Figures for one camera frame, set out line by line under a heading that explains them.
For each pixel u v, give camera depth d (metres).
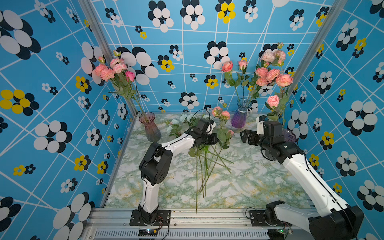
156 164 0.51
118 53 0.80
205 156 0.95
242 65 0.89
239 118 1.02
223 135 0.93
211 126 0.77
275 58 0.84
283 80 0.71
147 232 0.72
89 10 0.69
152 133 0.96
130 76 0.79
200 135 0.74
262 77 0.82
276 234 0.69
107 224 0.73
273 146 0.55
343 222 0.37
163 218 0.73
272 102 0.67
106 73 0.74
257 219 0.72
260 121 0.68
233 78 0.92
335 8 0.68
